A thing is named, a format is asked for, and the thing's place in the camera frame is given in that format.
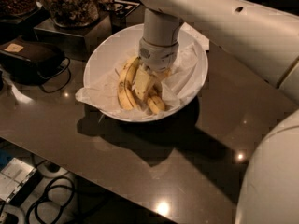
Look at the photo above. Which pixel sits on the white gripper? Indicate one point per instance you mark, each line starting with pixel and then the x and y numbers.
pixel 158 56

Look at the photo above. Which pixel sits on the yellow banana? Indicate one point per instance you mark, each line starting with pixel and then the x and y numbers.
pixel 125 83
pixel 154 100

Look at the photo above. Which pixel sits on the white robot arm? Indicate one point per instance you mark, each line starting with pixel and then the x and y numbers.
pixel 266 41

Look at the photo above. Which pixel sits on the white bowl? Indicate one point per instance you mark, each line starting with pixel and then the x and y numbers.
pixel 109 53

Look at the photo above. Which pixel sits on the white paper sheets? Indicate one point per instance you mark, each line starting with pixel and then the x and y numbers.
pixel 198 36

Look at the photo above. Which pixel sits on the white paper liner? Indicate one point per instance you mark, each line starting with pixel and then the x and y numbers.
pixel 187 78

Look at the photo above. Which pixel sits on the framed card on table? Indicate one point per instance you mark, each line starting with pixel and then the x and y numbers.
pixel 121 8

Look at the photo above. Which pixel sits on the metal stand block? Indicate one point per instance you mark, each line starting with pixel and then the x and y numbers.
pixel 78 43

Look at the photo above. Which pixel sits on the glass jar with granola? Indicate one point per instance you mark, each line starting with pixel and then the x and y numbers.
pixel 73 13

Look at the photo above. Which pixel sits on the black device with label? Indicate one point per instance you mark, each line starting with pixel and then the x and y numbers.
pixel 31 62

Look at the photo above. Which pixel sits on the white box on floor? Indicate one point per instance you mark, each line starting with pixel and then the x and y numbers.
pixel 17 180

